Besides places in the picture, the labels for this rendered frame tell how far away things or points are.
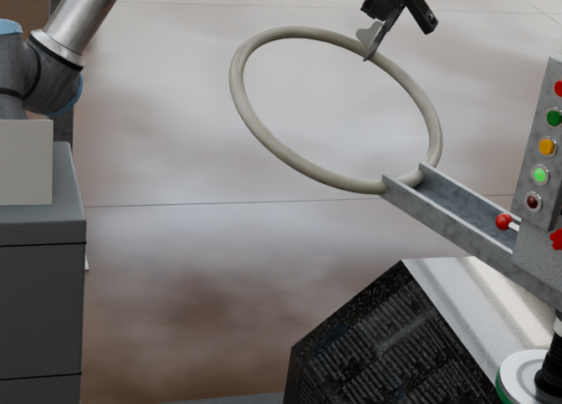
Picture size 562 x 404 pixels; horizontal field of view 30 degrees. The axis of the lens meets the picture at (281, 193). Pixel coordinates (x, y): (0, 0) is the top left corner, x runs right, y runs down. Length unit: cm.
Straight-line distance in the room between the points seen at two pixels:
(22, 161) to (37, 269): 25
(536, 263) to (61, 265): 108
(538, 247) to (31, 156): 111
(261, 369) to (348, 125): 199
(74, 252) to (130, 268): 138
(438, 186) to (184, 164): 245
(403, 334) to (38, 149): 88
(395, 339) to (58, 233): 77
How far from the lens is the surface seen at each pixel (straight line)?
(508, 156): 505
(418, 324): 228
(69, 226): 235
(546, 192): 177
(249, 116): 209
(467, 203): 212
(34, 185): 237
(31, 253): 238
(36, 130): 231
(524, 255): 185
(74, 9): 256
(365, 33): 234
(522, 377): 204
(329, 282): 380
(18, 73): 246
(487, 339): 222
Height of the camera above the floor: 203
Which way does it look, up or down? 28 degrees down
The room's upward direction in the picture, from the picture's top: 8 degrees clockwise
